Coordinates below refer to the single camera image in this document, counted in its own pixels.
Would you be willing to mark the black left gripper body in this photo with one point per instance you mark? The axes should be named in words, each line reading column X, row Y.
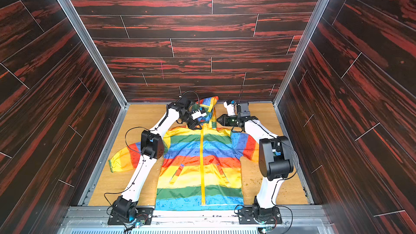
column 187, row 118

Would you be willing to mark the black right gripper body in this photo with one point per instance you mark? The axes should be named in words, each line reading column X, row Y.
column 227, row 120

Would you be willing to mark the rainbow striped hooded jacket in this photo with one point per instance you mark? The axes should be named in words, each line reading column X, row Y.
column 202, row 168

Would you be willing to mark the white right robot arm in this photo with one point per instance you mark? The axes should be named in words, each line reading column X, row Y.
column 276, row 161

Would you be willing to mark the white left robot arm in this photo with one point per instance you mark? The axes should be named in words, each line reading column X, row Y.
column 142, row 156

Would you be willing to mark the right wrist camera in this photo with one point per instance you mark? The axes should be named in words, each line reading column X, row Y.
column 240, row 109

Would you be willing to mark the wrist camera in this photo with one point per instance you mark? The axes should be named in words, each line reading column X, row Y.
column 198, row 112
column 240, row 109

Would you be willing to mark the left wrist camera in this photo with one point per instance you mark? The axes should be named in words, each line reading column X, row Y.
column 198, row 112

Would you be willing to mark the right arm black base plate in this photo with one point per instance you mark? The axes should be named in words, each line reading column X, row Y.
column 257, row 215

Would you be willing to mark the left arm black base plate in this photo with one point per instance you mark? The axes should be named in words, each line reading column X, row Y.
column 135, row 218

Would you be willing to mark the aluminium left floor rail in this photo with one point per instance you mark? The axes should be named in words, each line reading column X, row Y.
column 98, row 163

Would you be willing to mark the aluminium front frame rail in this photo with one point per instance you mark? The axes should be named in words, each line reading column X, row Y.
column 296, row 219

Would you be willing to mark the aluminium corner post left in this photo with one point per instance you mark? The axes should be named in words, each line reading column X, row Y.
column 89, row 44

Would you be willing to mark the aluminium corner post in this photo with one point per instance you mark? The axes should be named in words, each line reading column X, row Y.
column 306, row 36
column 89, row 44

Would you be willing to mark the aluminium corner post right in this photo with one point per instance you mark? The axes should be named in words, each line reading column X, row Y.
column 306, row 36

